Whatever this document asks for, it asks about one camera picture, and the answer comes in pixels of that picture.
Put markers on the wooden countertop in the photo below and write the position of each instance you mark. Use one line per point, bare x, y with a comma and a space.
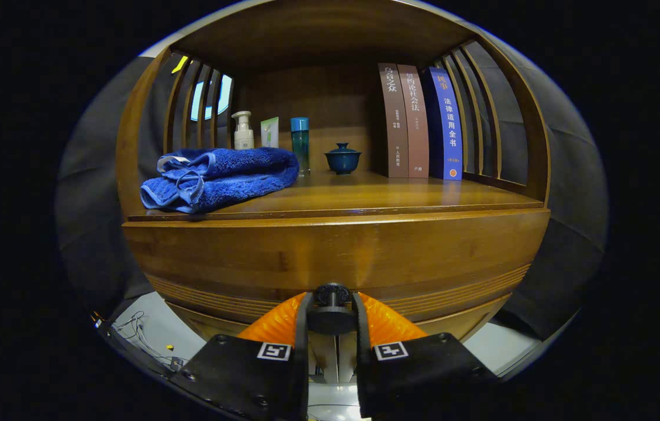
376, 196

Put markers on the teal bottle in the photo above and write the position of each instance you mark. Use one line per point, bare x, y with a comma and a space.
300, 146

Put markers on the blue book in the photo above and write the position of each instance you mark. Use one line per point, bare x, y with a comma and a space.
446, 128

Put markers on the folded blue towel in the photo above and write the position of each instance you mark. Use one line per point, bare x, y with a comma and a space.
236, 175

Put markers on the wooden cabinet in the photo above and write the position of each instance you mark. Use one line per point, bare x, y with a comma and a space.
318, 35

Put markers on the white pump bottle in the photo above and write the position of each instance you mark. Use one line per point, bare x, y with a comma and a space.
243, 137

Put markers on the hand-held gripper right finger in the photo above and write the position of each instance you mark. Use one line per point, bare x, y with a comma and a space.
417, 374

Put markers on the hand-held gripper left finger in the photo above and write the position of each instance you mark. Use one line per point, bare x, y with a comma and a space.
248, 374

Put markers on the reddish brown book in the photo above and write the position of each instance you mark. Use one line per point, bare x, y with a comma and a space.
417, 128

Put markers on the blue lidded teacup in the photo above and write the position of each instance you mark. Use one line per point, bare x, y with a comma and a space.
342, 161

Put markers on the white and green tube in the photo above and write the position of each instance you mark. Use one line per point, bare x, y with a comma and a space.
270, 133

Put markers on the wooden drawer with black knob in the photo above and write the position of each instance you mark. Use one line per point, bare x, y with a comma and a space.
248, 257

